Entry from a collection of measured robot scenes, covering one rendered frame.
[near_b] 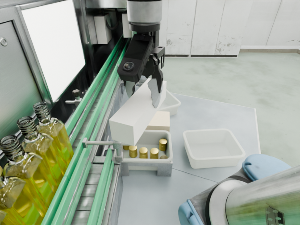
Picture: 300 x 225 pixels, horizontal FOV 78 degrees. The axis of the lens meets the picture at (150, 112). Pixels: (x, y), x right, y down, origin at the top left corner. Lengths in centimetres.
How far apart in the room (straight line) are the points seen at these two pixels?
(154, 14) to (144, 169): 53
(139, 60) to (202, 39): 388
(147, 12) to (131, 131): 25
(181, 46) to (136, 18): 380
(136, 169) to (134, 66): 46
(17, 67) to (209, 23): 384
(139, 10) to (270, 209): 38
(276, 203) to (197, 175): 56
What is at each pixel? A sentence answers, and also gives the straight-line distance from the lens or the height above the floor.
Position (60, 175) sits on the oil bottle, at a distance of 56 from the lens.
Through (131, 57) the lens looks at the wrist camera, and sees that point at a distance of 40.
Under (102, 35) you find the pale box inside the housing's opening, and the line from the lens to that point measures 147.
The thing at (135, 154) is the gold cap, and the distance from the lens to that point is 79.
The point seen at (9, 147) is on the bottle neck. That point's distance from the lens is 42.
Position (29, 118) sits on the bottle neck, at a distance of 47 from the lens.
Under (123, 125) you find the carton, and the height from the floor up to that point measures 111.
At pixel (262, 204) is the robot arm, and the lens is 27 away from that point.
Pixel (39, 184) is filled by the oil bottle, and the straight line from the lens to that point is 47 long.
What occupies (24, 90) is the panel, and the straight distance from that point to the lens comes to 68.
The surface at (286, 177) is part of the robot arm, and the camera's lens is 25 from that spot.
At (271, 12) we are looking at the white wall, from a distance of 513.
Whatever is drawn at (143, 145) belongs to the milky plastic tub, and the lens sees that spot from 85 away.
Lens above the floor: 138
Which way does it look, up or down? 35 degrees down
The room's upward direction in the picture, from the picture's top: straight up
